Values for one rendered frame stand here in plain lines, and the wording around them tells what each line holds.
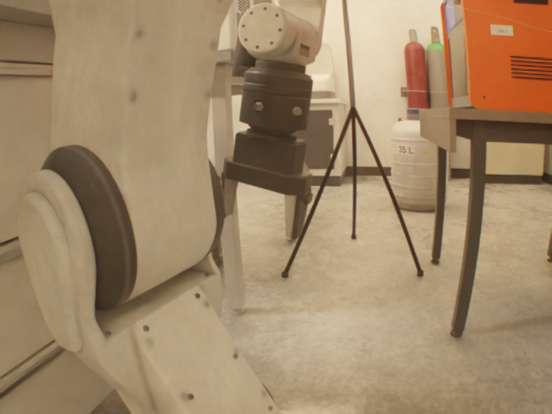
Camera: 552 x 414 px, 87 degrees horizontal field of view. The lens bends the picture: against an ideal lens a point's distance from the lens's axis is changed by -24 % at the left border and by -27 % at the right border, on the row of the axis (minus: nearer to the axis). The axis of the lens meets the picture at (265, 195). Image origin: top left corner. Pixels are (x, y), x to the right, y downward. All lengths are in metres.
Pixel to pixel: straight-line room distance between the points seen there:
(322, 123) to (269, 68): 3.03
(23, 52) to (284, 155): 0.41
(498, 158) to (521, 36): 2.91
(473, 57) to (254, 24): 0.77
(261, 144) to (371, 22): 3.83
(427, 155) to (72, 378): 2.42
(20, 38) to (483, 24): 1.08
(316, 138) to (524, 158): 2.24
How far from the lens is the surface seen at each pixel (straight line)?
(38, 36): 0.62
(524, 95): 1.14
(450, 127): 1.01
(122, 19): 0.27
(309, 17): 0.52
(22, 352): 0.61
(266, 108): 0.45
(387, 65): 4.15
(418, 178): 2.65
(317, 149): 3.51
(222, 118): 1.19
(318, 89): 3.53
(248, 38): 0.44
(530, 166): 4.15
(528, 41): 1.17
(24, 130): 0.58
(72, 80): 0.31
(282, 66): 0.46
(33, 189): 0.30
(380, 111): 4.12
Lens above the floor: 0.69
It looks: 12 degrees down
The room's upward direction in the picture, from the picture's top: 3 degrees counter-clockwise
